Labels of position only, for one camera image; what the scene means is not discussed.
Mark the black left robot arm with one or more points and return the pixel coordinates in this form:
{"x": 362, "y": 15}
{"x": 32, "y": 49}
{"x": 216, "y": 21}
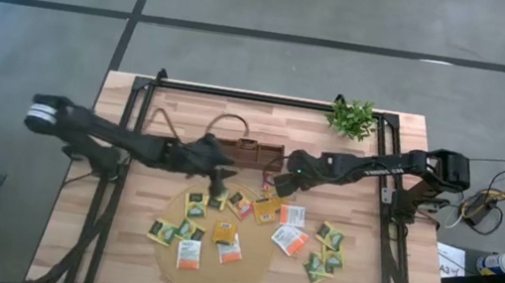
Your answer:
{"x": 103, "y": 132}

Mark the white orange tea packet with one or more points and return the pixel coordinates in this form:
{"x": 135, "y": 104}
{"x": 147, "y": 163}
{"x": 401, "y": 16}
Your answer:
{"x": 188, "y": 254}
{"x": 289, "y": 240}
{"x": 292, "y": 215}
{"x": 230, "y": 252}

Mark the grey metal bracket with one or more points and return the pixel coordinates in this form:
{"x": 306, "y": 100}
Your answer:
{"x": 387, "y": 195}

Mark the white blue wipes canister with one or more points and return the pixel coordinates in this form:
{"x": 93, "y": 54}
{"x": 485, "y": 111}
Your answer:
{"x": 500, "y": 263}

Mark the yellow tea packet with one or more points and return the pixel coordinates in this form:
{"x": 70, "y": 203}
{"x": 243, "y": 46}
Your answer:
{"x": 278, "y": 200}
{"x": 265, "y": 212}
{"x": 224, "y": 232}

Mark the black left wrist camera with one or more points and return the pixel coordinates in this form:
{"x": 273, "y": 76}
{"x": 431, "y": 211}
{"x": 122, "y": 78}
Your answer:
{"x": 208, "y": 143}

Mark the white paper sheet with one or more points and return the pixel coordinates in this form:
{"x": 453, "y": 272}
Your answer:
{"x": 452, "y": 267}

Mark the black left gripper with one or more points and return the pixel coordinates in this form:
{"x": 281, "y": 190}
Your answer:
{"x": 189, "y": 159}

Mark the dark wooden tea box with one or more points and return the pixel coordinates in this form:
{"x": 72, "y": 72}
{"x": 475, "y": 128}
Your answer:
{"x": 265, "y": 158}

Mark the round woven straw placemat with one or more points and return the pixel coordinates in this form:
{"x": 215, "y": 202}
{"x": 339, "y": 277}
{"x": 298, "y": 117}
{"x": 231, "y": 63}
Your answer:
{"x": 211, "y": 281}

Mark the green plant in white pot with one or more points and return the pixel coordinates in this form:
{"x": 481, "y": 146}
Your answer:
{"x": 351, "y": 120}

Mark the green tea packet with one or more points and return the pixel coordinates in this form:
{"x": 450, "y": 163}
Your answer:
{"x": 315, "y": 270}
{"x": 333, "y": 259}
{"x": 196, "y": 205}
{"x": 162, "y": 232}
{"x": 220, "y": 204}
{"x": 330, "y": 235}
{"x": 190, "y": 230}

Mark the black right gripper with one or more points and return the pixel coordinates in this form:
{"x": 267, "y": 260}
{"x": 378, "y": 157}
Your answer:
{"x": 306, "y": 164}

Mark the mango tea packets row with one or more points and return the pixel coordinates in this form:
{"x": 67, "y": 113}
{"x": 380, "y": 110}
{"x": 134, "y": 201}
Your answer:
{"x": 240, "y": 205}

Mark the black power adapter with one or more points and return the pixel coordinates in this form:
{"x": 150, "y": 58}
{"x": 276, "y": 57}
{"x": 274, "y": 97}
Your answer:
{"x": 478, "y": 210}

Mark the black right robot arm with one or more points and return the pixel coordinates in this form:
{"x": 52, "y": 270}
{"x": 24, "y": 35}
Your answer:
{"x": 379, "y": 168}

